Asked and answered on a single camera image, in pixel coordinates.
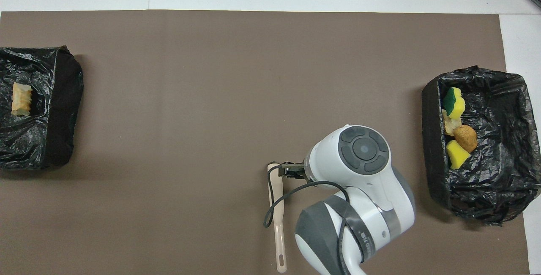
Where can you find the green and yellow sponge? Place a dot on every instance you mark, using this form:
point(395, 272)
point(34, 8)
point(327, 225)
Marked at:
point(454, 104)

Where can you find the yellow wedge sponge piece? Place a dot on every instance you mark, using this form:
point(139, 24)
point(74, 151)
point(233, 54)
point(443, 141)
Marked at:
point(457, 154)

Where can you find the golden croissant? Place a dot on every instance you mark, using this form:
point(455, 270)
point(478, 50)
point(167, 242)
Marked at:
point(21, 99)

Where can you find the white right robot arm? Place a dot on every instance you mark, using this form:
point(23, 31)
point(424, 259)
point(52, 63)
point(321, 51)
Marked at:
point(367, 190)

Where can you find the beige hand brush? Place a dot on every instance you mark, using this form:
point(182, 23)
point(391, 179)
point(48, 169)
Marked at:
point(277, 224)

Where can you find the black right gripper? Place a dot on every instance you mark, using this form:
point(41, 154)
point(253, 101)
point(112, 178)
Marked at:
point(293, 170)

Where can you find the pale torn bread chunk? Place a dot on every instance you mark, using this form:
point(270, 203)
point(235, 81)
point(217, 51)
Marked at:
point(450, 126)

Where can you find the brown table mat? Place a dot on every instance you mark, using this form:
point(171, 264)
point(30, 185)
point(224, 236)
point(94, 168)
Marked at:
point(211, 76)

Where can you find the bin with black plastic bag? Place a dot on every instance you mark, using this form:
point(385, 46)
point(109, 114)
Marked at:
point(498, 173)
point(59, 106)

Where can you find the brown bread roll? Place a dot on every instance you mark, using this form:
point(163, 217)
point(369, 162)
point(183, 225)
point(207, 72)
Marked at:
point(465, 137)

